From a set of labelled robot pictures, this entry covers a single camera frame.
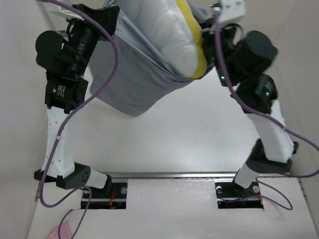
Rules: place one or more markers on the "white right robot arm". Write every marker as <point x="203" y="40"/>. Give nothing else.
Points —
<point x="273" y="150"/>

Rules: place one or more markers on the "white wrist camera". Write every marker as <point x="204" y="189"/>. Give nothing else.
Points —
<point x="61" y="11"/>
<point x="229" y="11"/>

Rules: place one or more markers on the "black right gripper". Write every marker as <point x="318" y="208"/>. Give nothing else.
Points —
<point x="229" y="30"/>

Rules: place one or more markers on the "grey fabric pillowcase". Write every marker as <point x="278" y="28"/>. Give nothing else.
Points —
<point x="143" y="75"/>

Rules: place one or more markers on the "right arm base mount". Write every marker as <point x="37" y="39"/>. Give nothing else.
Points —
<point x="231" y="196"/>

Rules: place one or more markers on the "cream and yellow pillow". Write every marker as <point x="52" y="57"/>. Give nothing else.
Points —
<point x="171" y="28"/>

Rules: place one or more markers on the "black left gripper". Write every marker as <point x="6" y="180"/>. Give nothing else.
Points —
<point x="106" y="15"/>

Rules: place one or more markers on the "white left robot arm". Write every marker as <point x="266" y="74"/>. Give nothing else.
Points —
<point x="64" y="99"/>

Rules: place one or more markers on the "pink plastic bag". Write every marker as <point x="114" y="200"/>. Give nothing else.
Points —
<point x="63" y="230"/>

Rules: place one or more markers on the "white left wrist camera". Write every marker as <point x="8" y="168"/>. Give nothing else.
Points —
<point x="61" y="11"/>

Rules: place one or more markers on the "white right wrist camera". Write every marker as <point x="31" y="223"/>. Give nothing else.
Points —
<point x="229" y="11"/>

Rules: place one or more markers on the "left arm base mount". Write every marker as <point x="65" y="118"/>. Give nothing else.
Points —
<point x="114" y="198"/>

